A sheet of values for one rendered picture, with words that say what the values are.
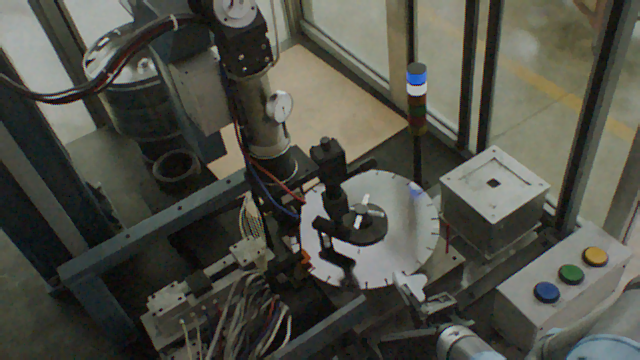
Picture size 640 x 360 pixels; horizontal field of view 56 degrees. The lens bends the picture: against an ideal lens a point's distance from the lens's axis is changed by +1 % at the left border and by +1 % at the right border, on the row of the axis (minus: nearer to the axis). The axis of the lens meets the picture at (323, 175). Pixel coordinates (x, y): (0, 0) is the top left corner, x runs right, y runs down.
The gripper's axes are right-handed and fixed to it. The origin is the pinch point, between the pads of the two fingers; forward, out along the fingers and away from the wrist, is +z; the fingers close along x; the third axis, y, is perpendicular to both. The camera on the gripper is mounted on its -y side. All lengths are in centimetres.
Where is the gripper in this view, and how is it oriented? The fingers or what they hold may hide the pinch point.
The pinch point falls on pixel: (399, 304)
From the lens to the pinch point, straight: 128.2
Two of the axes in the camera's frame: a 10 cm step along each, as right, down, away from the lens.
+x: -3.0, -9.2, -2.6
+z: -2.6, -1.8, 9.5
